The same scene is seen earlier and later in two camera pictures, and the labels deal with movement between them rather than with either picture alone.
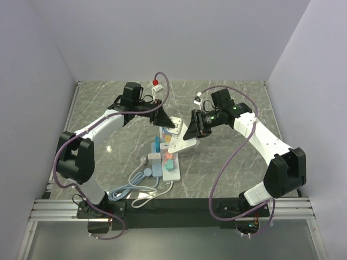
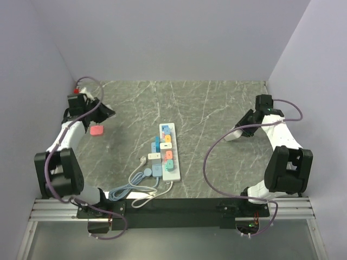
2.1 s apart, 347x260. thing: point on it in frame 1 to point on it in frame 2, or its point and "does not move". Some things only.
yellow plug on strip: (167, 138) does not move
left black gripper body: (153, 117) to (96, 114)
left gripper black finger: (163, 120) to (106, 112)
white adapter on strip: (164, 145) does not move
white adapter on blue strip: (154, 155) does not move
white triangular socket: (178, 142) to (233, 135)
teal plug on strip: (169, 166) does not move
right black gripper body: (209, 121) to (250, 115)
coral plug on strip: (168, 156) does not move
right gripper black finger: (195, 129) to (244, 121)
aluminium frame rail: (56, 210) does not move
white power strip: (171, 170) does not move
